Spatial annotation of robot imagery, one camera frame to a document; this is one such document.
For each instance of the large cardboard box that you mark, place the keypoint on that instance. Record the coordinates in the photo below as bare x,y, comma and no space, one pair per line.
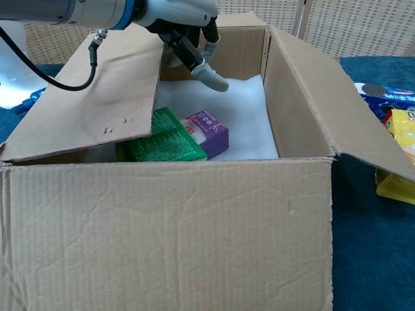
162,243

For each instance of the blue cookie package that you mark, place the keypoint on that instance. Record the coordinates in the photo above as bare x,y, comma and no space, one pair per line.
398,100

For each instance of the purple carton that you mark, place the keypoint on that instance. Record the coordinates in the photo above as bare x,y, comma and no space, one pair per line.
215,139

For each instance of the green carton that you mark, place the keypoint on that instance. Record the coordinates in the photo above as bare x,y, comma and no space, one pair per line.
162,145

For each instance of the white foam sheet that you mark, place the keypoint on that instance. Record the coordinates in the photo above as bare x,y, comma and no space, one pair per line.
249,123

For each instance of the blue tablecloth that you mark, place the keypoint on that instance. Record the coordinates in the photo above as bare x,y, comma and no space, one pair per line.
373,243

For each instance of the blue plastic bottle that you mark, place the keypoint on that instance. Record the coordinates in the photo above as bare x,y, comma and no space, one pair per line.
24,105

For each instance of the woven folding screen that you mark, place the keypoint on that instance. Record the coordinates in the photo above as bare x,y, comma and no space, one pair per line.
356,26

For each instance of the yellow snack bag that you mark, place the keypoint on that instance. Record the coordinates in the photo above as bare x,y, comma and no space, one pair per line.
405,136

